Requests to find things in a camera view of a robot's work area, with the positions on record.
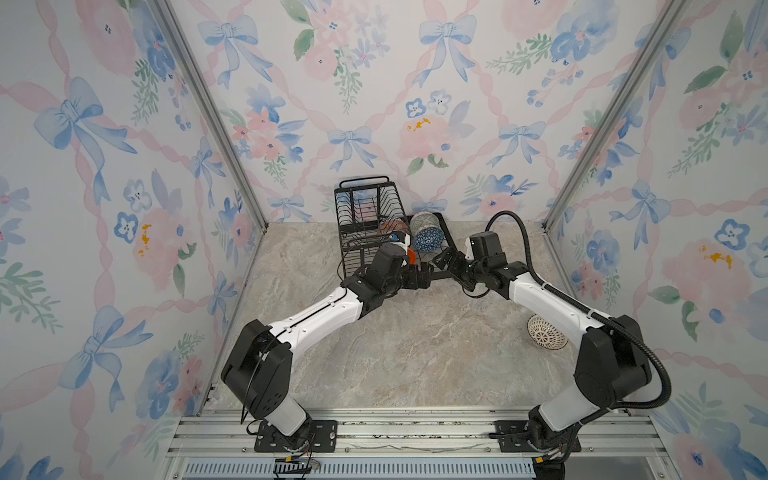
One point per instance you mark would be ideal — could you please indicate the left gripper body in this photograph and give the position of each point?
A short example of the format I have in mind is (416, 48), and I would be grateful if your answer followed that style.
(409, 279)

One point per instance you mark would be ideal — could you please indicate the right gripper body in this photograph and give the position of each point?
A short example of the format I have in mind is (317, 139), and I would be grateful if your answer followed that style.
(465, 272)

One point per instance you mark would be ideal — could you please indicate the dark blue patterned bowl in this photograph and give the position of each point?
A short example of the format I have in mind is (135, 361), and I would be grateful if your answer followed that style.
(428, 239)

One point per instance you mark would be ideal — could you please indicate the red patterned bowl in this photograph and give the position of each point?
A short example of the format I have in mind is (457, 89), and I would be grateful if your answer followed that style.
(389, 226)

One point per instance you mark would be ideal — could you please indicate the green patterned bowl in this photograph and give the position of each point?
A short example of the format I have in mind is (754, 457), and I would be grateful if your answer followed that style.
(423, 220)

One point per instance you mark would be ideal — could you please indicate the black wire dish rack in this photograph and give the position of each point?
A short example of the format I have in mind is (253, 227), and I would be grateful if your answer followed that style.
(370, 213)

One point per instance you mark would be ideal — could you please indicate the beige lattice bowl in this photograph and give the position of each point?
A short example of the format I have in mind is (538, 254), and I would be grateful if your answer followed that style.
(544, 334)

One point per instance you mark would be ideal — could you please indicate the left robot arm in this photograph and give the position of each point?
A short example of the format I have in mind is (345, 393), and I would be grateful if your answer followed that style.
(259, 367)

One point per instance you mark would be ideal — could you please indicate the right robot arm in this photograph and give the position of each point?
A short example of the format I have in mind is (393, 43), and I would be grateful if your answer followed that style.
(609, 366)

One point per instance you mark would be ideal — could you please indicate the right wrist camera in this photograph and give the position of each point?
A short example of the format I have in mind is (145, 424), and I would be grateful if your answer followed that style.
(486, 246)

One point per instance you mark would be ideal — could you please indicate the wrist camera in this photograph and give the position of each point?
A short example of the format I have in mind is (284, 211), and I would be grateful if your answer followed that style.
(486, 246)
(400, 238)

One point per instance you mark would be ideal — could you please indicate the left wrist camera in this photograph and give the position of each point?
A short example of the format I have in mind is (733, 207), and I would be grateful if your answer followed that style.
(400, 238)

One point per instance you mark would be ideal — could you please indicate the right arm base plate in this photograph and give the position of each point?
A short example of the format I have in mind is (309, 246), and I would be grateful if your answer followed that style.
(516, 436)

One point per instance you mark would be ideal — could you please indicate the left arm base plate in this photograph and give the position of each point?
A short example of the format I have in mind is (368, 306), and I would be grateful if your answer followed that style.
(313, 436)

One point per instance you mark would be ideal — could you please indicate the aluminium rail frame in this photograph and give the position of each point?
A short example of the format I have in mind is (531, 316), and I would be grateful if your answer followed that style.
(414, 443)

